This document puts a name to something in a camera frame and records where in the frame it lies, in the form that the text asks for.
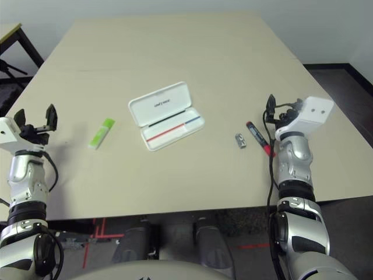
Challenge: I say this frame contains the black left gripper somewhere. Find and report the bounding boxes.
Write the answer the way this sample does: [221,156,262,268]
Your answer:
[13,103,58,146]

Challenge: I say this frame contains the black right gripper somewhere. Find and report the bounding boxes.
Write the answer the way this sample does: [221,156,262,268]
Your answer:
[266,93,304,128]

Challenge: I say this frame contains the black marker with red cap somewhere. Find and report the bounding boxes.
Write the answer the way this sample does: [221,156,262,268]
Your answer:
[246,121,276,158]

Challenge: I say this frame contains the small silver black clip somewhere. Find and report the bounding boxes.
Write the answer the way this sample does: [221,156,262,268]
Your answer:
[234,132,248,149]

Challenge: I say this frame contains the white plastic pencil case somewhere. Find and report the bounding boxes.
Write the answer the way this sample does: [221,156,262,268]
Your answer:
[128,80,206,152]

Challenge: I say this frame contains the black foam floor mat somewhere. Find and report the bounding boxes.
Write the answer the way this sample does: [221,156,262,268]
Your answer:
[0,78,29,116]

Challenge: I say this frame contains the black tripod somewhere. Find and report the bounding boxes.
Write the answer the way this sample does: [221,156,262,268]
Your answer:
[0,58,29,88]

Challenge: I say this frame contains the grey robot right leg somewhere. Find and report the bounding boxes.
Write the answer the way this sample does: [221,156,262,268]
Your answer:
[193,217,234,269]

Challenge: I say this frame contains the grey robot leg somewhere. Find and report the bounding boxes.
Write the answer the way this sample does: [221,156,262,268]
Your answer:
[112,224,160,263]
[193,217,234,269]

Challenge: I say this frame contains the grey robot left leg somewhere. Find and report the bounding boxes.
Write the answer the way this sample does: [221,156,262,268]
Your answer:
[112,224,160,263]

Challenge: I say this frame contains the grey robot torso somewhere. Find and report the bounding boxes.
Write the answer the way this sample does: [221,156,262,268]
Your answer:
[65,259,242,280]

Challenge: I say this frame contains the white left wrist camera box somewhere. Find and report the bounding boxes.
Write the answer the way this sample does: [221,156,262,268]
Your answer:
[0,117,23,152]

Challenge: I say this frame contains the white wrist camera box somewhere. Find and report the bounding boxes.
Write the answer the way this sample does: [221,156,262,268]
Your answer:
[0,117,23,152]
[275,96,335,141]

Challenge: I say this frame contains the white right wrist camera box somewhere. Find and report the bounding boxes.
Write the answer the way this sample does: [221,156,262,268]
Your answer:
[275,96,335,141]

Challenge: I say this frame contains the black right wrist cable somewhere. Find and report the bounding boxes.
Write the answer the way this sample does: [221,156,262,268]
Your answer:
[262,107,288,280]

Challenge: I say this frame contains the side table with black frame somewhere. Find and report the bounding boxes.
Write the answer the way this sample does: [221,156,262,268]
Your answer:
[0,23,45,74]

